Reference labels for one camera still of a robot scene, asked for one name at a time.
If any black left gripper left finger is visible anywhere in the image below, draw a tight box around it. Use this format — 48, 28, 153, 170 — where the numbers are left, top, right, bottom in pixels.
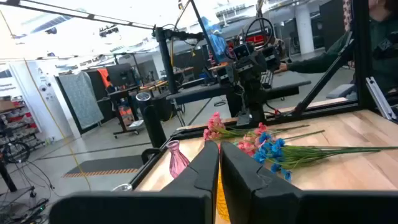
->
49, 140, 220, 224

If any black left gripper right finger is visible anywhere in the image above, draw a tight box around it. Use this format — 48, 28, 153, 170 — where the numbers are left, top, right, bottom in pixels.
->
220, 140, 398, 224

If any blue flower bunch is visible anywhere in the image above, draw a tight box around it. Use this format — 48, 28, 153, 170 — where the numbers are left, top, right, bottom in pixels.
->
251, 132, 398, 184

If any pink flower bunch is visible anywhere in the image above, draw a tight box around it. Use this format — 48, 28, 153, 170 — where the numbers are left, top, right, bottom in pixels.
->
203, 111, 311, 141
236, 122, 326, 157

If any yellow glass vase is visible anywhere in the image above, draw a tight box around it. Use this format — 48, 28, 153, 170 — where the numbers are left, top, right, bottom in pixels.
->
216, 164, 231, 223

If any pink glass vase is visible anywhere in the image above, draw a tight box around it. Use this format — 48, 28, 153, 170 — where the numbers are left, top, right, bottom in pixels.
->
165, 139, 191, 179

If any black tower fan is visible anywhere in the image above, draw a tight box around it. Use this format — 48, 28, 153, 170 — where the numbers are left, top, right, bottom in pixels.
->
135, 91, 168, 149

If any hazard striped floor mat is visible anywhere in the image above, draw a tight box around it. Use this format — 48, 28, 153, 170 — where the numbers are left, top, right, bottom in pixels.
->
63, 154, 144, 179

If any grey desk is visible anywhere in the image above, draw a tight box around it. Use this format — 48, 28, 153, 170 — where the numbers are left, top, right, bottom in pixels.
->
165, 70, 312, 106

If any black keyboard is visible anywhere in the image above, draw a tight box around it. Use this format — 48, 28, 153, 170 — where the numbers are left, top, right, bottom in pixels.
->
260, 70, 275, 89

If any black rolling desk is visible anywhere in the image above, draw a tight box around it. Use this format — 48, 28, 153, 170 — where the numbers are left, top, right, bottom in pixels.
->
105, 84, 141, 139

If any black computer monitor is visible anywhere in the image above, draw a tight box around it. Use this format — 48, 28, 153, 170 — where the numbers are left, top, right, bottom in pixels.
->
105, 63, 136, 88

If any person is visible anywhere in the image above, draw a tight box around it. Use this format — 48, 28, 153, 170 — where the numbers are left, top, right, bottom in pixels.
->
274, 0, 398, 94

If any grey patterned hanging cloth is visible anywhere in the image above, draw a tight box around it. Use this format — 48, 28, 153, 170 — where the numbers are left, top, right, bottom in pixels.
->
58, 71, 104, 131

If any orange vest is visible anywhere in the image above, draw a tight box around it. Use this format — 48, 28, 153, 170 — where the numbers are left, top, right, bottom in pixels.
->
96, 68, 112, 90

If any silver aluminium extrusion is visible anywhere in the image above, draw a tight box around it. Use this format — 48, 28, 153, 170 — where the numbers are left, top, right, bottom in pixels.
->
365, 76, 398, 121

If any storage shelf with boxes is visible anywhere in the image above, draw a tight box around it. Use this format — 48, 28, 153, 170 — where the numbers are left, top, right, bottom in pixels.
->
0, 95, 46, 150

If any overhead LED light bar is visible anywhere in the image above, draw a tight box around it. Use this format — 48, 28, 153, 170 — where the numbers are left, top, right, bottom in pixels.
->
0, 0, 155, 31

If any black aluminium table frame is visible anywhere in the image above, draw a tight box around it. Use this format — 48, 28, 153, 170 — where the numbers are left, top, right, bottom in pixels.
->
129, 0, 398, 192

